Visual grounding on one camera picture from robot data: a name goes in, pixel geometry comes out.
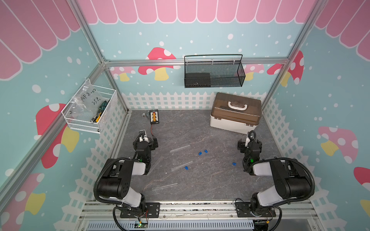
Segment clear test tube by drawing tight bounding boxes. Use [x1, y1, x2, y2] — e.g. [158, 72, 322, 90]
[171, 161, 193, 171]
[170, 145, 190, 153]
[152, 183, 178, 191]
[148, 157, 163, 175]

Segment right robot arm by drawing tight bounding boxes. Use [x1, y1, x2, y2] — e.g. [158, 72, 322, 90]
[237, 131, 315, 217]

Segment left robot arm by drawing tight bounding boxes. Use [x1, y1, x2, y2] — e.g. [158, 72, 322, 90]
[93, 130, 159, 217]

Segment black board yellow connectors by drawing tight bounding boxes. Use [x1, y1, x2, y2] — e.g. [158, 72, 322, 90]
[149, 109, 160, 125]

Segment brown lid storage box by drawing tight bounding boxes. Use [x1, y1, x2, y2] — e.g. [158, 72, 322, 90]
[210, 92, 262, 134]

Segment green tool in basket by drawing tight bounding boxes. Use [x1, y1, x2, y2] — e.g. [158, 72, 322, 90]
[90, 101, 109, 123]

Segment clear plastic bag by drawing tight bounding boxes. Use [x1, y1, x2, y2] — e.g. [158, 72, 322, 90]
[70, 80, 104, 116]

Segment black box in basket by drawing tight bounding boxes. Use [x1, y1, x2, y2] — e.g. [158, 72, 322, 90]
[184, 73, 211, 88]

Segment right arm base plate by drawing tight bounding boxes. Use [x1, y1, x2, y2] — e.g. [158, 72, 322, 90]
[235, 201, 276, 218]

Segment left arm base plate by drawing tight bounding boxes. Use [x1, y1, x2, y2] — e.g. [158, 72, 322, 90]
[119, 202, 161, 218]

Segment white wire wall basket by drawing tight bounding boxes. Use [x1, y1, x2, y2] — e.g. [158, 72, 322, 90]
[62, 80, 118, 134]

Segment black mesh wall basket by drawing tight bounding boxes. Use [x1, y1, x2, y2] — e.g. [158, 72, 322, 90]
[184, 54, 246, 88]

